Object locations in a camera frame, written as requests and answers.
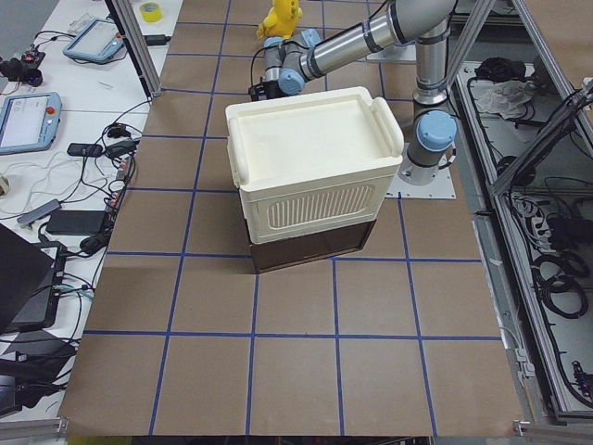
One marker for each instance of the yellow plush dinosaur toy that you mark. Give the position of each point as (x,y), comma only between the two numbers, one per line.
(281,20)

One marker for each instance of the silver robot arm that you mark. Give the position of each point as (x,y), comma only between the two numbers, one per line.
(305,57)

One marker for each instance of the dark brown bottom drawer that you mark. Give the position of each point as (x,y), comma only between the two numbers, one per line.
(280,254)

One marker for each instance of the blue teach pendant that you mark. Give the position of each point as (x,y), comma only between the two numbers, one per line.
(29,122)
(97,43)

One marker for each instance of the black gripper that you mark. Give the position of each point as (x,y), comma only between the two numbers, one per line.
(270,89)

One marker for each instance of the black laptop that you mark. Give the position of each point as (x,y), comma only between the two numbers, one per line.
(30,276)

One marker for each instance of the aluminium frame post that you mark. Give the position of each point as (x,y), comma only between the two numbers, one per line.
(123,16)

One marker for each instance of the black power adapter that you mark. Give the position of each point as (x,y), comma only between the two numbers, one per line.
(157,39)

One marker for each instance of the yellow tape roll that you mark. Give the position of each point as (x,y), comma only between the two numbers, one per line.
(151,12)

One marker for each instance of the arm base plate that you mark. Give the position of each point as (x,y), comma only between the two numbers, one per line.
(396,54)
(433,183)

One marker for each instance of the black power brick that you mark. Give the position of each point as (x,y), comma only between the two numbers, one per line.
(75,222)

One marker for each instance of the cream plastic storage cabinet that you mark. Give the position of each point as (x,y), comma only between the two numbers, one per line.
(311,163)

